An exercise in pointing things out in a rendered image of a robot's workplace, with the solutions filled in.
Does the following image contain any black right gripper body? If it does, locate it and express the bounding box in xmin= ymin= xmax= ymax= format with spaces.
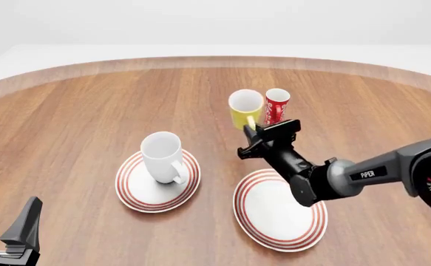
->
xmin=237 ymin=137 xmax=275 ymax=160

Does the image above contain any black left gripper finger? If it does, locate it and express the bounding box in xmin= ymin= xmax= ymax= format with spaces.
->
xmin=0 ymin=196 xmax=44 ymax=248

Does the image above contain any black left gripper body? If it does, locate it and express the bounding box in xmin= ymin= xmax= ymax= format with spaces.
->
xmin=0 ymin=242 xmax=41 ymax=266

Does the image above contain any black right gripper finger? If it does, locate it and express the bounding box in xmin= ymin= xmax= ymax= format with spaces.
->
xmin=242 ymin=124 xmax=263 ymax=147

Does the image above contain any yellow and white mug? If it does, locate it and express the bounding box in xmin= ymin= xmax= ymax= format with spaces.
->
xmin=228 ymin=89 xmax=265 ymax=132

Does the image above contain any red patterned mug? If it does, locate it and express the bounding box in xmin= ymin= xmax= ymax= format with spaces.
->
xmin=263 ymin=87 xmax=291 ymax=126

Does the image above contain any red-ringed white plate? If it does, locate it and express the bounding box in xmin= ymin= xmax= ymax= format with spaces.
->
xmin=115 ymin=149 xmax=202 ymax=214
xmin=232 ymin=168 xmax=329 ymax=253

